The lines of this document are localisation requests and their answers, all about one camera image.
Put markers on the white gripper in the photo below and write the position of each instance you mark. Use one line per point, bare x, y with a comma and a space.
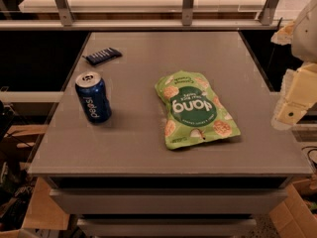
306, 37

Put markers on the blue pepsi can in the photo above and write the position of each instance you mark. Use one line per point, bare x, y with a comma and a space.
91, 91

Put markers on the green snack bag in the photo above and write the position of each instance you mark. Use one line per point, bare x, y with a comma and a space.
195, 114

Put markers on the cardboard box right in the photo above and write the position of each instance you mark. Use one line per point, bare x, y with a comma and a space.
292, 218

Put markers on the dark blue snack bar wrapper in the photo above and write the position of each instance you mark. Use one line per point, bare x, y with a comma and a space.
103, 56

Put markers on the grey drawer cabinet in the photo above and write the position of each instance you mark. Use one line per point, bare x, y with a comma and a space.
120, 179

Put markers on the cardboard sheet left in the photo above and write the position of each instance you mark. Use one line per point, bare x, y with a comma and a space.
43, 212

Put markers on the metal shelf frame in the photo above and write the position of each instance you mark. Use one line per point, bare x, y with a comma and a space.
148, 15

